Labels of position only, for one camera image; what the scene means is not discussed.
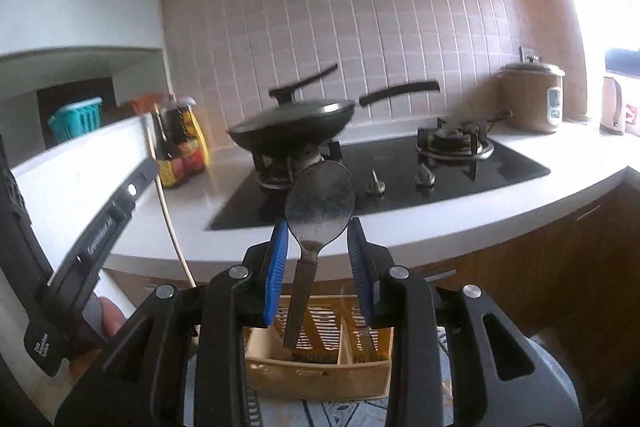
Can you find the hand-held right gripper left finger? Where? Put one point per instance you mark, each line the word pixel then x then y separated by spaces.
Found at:
pixel 277 272

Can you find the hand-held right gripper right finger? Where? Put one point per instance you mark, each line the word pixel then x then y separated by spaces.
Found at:
pixel 361 272

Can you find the metal spoon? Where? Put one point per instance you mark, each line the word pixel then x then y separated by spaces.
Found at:
pixel 320 207

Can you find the beige utensil holder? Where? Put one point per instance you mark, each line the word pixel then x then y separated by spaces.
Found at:
pixel 320 377

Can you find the person's left hand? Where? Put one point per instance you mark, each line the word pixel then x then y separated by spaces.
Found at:
pixel 111 318

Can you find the metal stove knob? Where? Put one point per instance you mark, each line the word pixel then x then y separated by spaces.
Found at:
pixel 425 177
pixel 375 187

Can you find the black glass gas cooktop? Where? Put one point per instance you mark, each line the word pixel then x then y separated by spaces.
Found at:
pixel 460 192

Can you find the black wok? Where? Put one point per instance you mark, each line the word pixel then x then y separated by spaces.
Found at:
pixel 280 142

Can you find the soy sauce bottle yellow label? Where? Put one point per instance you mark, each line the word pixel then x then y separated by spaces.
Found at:
pixel 169 167

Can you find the teal plastic basket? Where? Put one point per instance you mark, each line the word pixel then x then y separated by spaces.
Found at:
pixel 75 119

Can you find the yellow-labelled sauce bottle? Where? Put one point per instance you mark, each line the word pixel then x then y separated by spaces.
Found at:
pixel 187 152

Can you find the gas burner grate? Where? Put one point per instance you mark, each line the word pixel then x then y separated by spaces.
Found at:
pixel 455 142

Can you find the orange basket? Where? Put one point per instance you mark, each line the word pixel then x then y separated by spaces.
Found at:
pixel 146 103

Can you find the wooden base cabinet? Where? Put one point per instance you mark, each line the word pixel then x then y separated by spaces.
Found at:
pixel 550 267

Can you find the beige rice cooker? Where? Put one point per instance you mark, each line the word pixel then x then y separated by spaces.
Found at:
pixel 525 102

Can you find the white electric kettle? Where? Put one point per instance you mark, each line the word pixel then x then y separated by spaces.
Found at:
pixel 611 107

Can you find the wall outlet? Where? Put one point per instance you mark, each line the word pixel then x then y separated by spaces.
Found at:
pixel 531 55

